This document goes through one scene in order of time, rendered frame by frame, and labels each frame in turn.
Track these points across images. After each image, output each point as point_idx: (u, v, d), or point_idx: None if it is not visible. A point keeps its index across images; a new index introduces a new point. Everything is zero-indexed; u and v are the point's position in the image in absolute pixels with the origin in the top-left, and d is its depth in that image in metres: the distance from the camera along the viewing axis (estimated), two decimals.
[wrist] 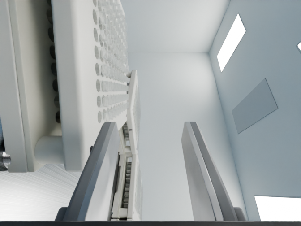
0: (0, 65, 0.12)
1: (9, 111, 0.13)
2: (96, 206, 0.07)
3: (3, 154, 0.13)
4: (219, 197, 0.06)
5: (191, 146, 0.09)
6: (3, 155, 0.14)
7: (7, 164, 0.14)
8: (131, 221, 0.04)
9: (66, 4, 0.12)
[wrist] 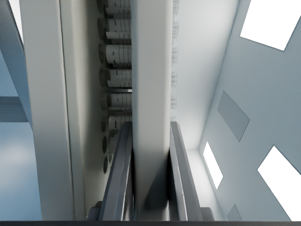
0: (42, 112, 0.08)
1: (54, 184, 0.08)
2: (126, 206, 0.07)
3: None
4: (187, 197, 0.06)
5: (169, 146, 0.09)
6: None
7: None
8: (131, 221, 0.04)
9: (158, 15, 0.07)
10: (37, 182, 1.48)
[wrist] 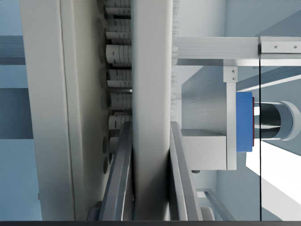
0: (42, 112, 0.08)
1: (54, 184, 0.08)
2: (126, 206, 0.07)
3: None
4: (187, 197, 0.06)
5: None
6: None
7: None
8: (131, 221, 0.04)
9: (158, 16, 0.07)
10: None
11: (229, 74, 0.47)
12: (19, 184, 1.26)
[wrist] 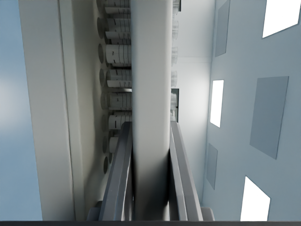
0: (42, 113, 0.08)
1: (54, 184, 0.08)
2: (126, 206, 0.07)
3: None
4: (187, 197, 0.06)
5: (169, 146, 0.09)
6: None
7: None
8: (131, 221, 0.04)
9: (158, 15, 0.07)
10: None
11: None
12: None
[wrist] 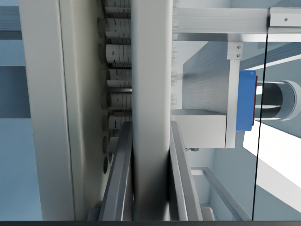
0: (42, 113, 0.08)
1: (54, 184, 0.08)
2: (126, 206, 0.07)
3: None
4: (187, 197, 0.06)
5: (169, 146, 0.09)
6: None
7: None
8: (131, 221, 0.04)
9: (158, 15, 0.07)
10: None
11: (234, 51, 0.44)
12: (24, 162, 1.32)
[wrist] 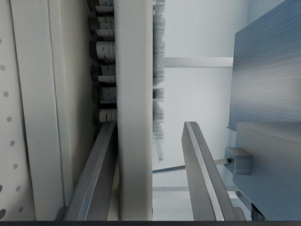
0: (32, 103, 0.08)
1: (45, 170, 0.09)
2: (96, 206, 0.07)
3: None
4: (219, 197, 0.06)
5: (191, 146, 0.09)
6: None
7: None
8: (131, 221, 0.04)
9: (138, 12, 0.08)
10: None
11: None
12: None
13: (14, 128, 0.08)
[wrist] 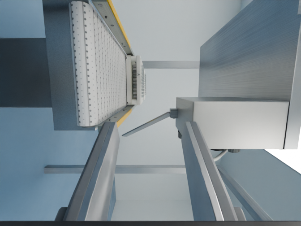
0: (127, 86, 0.77)
1: (128, 94, 0.77)
2: (96, 206, 0.07)
3: (126, 102, 0.78)
4: (219, 197, 0.06)
5: (191, 146, 0.09)
6: (126, 102, 0.78)
7: (126, 103, 0.78)
8: (131, 221, 0.04)
9: (139, 77, 0.76)
10: None
11: None
12: (22, 159, 1.21)
13: (126, 89, 0.77)
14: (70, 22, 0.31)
